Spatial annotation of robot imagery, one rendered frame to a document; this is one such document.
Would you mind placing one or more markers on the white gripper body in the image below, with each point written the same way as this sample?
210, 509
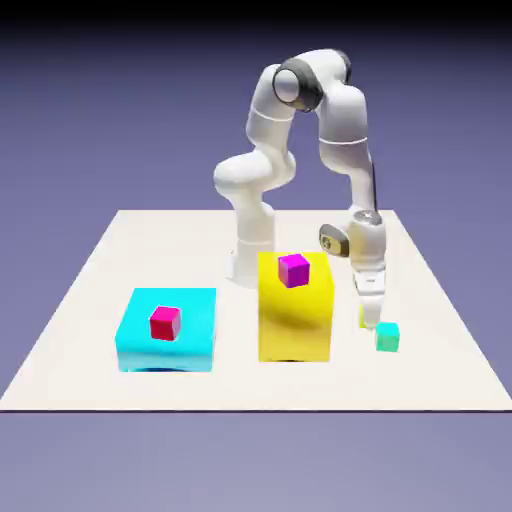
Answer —
371, 298

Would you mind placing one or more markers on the small yellow cube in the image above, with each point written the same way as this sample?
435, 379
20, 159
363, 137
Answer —
362, 318

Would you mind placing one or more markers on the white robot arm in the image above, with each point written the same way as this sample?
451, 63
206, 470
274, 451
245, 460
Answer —
344, 120

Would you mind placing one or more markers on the small teal cube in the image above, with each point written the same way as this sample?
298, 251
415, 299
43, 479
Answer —
387, 336

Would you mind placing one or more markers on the small magenta cube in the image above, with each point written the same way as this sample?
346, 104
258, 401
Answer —
294, 270

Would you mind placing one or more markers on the small red cube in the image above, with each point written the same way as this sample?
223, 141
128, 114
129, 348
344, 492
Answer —
164, 323

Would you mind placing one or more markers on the large yellow box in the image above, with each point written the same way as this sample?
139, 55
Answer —
294, 320

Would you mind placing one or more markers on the large cyan box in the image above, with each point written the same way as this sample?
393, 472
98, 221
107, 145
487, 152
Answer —
166, 352

